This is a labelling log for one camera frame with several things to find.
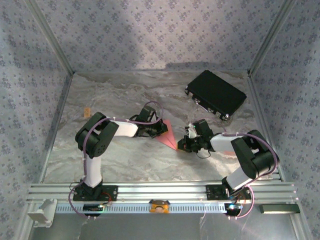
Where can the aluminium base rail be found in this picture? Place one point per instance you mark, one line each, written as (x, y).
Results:
(162, 191)

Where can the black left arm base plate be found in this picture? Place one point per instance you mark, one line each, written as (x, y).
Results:
(110, 193)

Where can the pink paper sheet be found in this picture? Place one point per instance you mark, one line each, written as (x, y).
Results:
(168, 137)

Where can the white plastic bracket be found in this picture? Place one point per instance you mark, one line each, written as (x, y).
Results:
(41, 212)

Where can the aluminium frame post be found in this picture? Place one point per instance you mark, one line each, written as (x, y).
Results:
(271, 37)

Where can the small circuit board with light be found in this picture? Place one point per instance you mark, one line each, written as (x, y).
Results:
(233, 208)
(92, 208)

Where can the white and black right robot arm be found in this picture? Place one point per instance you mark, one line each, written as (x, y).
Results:
(252, 160)

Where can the black hard case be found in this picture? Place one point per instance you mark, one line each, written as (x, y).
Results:
(216, 92)

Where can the orange cartoon figure sticker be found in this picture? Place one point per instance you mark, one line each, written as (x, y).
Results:
(159, 207)

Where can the aluminium table side rail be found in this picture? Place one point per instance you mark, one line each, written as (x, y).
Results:
(56, 125)
(260, 110)

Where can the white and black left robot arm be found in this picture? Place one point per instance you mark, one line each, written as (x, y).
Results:
(125, 128)

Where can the small orange tag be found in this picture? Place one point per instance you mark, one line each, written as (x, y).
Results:
(87, 112)

